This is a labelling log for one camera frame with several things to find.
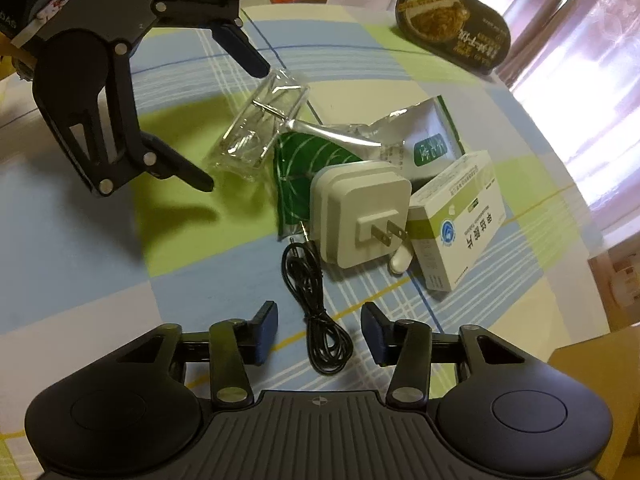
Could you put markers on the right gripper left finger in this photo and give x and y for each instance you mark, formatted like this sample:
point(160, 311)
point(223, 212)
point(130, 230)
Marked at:
point(235, 344)

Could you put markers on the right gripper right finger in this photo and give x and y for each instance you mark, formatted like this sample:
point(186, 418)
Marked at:
point(404, 344)

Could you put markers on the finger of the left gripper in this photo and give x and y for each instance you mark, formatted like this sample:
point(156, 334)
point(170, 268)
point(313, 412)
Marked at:
point(163, 162)
point(231, 38)

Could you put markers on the clear plastic container with clip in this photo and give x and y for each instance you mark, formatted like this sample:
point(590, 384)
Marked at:
point(247, 143)

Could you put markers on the white blue medicine box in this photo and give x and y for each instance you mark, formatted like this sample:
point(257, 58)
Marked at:
point(452, 219)

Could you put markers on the white power adapter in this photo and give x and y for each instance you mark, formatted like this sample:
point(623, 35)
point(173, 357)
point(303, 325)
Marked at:
point(358, 212)

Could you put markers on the small white oval object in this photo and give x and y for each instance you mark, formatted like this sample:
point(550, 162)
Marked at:
point(401, 259)

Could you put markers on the green leaf pattern packet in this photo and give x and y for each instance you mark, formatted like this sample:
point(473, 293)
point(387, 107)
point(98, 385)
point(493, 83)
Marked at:
point(296, 160)

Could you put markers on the silver foil pouch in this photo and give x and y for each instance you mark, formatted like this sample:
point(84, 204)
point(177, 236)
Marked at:
point(420, 140)

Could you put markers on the black instant noodle bowl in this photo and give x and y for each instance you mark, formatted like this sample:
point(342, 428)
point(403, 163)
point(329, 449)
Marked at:
point(464, 32)

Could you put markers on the pink curtain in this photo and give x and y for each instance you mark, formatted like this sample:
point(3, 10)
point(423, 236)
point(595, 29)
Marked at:
point(574, 66)

